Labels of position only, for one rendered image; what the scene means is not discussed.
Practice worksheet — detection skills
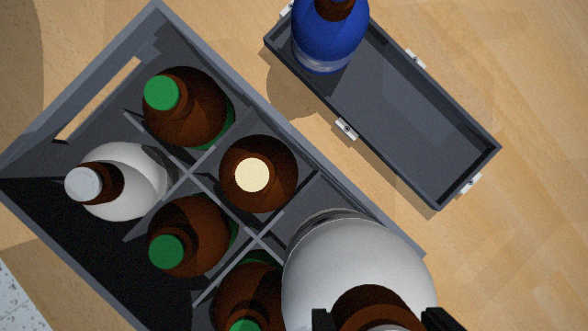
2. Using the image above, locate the dark grey tray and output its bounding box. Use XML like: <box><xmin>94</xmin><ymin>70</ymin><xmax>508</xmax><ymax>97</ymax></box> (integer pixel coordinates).
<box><xmin>265</xmin><ymin>9</ymin><xmax>503</xmax><ymax>211</ymax></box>

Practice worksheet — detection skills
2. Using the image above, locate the white bottle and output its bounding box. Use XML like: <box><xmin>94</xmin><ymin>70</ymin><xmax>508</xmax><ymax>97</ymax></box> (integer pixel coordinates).
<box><xmin>281</xmin><ymin>208</ymin><xmax>438</xmax><ymax>331</ymax></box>
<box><xmin>64</xmin><ymin>142</ymin><xmax>183</xmax><ymax>222</ymax></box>

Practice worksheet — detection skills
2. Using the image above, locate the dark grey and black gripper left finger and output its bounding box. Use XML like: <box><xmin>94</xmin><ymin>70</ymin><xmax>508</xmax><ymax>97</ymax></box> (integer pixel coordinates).
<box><xmin>311</xmin><ymin>309</ymin><xmax>337</xmax><ymax>331</ymax></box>

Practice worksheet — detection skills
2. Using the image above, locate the blue bottle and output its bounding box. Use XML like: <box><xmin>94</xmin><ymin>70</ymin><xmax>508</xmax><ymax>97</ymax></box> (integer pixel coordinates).
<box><xmin>290</xmin><ymin>0</ymin><xmax>370</xmax><ymax>75</ymax></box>

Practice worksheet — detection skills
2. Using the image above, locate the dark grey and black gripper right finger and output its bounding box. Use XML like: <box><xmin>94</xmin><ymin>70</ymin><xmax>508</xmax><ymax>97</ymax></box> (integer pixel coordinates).
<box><xmin>421</xmin><ymin>307</ymin><xmax>468</xmax><ymax>331</ymax></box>

